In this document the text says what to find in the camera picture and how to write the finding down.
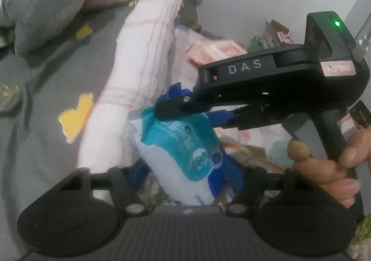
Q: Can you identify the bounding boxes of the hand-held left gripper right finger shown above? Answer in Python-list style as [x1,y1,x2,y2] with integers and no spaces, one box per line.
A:
[209,157,303,216]

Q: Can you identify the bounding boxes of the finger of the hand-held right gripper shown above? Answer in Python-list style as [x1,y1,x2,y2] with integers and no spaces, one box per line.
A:
[207,109,241,130]
[155,83,203,119]

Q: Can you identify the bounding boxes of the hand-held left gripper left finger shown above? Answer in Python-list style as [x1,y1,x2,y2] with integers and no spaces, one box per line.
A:
[59,159,151,216]

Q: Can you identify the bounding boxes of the blue and white tissue pack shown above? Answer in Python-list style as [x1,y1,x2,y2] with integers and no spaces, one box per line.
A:
[128,83,232,206]

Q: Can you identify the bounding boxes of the person's right hand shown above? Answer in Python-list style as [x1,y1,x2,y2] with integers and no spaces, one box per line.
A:
[293,129,371,209]

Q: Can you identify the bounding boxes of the green patterned blanket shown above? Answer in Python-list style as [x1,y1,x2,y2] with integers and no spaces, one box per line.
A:
[139,184,176,206]

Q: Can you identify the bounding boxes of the pink plaid mat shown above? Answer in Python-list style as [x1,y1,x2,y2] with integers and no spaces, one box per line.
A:
[174,26,354,206]

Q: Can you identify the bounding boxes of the pale green carton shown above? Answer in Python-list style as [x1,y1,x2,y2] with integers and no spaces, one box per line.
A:
[249,35,267,51]

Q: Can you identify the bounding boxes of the small open cardboard box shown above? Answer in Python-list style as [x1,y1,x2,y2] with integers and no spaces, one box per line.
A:
[265,19,290,44]

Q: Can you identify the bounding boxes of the red wet wipes pack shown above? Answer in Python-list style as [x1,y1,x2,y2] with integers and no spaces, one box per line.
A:
[187,40,247,66]

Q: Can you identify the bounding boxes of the white fringed blanket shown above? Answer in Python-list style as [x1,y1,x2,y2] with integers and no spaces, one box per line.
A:
[78,0,186,169]

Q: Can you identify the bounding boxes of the black snack bag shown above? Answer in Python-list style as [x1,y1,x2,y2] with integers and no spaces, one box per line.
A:
[349,101,371,130]

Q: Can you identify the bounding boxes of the grey bedside cabinet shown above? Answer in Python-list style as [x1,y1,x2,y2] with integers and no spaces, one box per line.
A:
[181,0,208,31]

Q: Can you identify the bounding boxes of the grey sheet yellow prints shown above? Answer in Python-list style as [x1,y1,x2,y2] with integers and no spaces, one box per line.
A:
[0,0,145,250]

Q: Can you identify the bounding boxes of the grey plush pillow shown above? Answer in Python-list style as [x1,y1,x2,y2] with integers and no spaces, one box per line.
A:
[0,0,90,56]

